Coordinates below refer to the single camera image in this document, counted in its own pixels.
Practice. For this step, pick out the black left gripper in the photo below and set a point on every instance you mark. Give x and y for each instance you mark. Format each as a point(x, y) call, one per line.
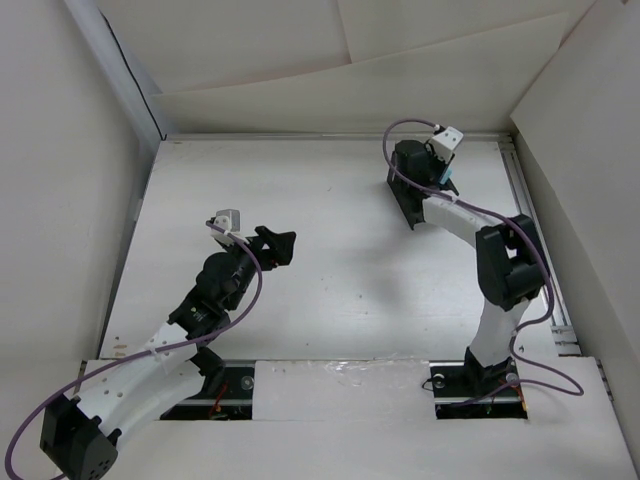
point(278, 244)

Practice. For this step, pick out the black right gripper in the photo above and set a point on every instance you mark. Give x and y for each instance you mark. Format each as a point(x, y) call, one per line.
point(440, 162)

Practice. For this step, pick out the blue highlighter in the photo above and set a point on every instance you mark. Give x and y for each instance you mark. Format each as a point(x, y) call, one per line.
point(445, 176)

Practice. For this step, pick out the black two-slot organizer box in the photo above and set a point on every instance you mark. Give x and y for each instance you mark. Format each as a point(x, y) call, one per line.
point(409, 198)

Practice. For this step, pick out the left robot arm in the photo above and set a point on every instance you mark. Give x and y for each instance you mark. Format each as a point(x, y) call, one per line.
point(83, 434)

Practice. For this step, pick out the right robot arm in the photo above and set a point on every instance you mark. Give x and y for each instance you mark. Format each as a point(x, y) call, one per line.
point(507, 272)

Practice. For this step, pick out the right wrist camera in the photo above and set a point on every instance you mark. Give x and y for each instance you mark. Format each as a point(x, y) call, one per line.
point(445, 142)

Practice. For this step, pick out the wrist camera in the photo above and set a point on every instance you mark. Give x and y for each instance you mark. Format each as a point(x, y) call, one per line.
point(225, 227)
point(445, 142)

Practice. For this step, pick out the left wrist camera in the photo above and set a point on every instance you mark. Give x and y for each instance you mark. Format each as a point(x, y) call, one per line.
point(225, 227)

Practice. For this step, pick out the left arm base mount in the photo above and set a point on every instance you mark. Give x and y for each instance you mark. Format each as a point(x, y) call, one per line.
point(226, 393)

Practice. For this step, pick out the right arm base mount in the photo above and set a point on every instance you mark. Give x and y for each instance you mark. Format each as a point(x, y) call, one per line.
point(460, 393)

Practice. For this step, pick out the aluminium rail right edge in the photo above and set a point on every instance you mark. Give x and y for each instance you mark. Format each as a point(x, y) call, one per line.
point(562, 330)

